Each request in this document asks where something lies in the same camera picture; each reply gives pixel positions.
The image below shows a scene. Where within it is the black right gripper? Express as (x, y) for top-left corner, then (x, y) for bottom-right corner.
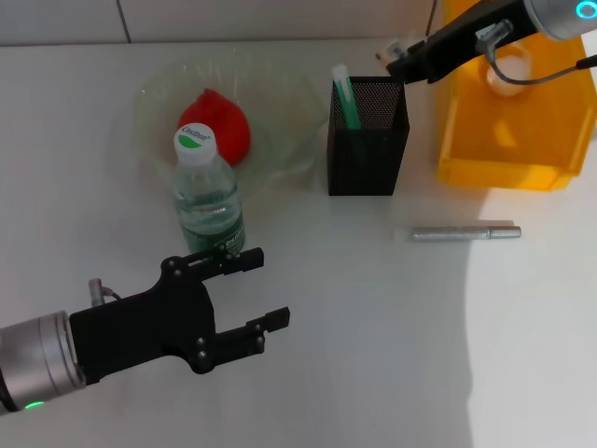
(385, 0), (543, 85)

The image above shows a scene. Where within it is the clear water bottle green label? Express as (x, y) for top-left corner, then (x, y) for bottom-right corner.
(172, 121), (247, 257)

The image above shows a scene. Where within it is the clear green glass fruit bowl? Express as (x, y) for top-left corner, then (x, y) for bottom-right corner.
(133, 57), (330, 192)

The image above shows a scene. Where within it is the red soft ball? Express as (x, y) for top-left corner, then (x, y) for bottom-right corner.
(176, 89), (253, 167)

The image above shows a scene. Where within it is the silver glitter pen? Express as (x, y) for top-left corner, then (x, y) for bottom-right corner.
(410, 224), (523, 244)

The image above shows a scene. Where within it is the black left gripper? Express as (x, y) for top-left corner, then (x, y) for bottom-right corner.
(68, 246), (292, 386)

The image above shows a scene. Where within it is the left arm cable with plug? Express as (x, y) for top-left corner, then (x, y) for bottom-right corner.
(88, 276), (124, 307)

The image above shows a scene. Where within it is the green pen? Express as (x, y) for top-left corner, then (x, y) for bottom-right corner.
(330, 63), (363, 132)

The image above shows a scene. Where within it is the yellow plastic bin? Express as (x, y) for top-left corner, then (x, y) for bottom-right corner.
(434, 0), (597, 192)

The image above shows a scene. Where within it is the black mesh pen holder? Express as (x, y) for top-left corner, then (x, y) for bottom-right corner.
(326, 75), (411, 198)

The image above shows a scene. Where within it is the right arm cable with plug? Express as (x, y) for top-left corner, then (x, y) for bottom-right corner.
(474, 18), (597, 87)

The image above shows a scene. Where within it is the beige eraser with barcode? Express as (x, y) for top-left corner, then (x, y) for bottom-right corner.
(374, 38), (408, 65)

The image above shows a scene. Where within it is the white paper ball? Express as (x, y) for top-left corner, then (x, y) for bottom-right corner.
(485, 43), (534, 97)

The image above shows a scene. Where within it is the arm cable with plug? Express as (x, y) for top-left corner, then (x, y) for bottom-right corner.
(474, 18), (597, 87)
(88, 276), (124, 307)

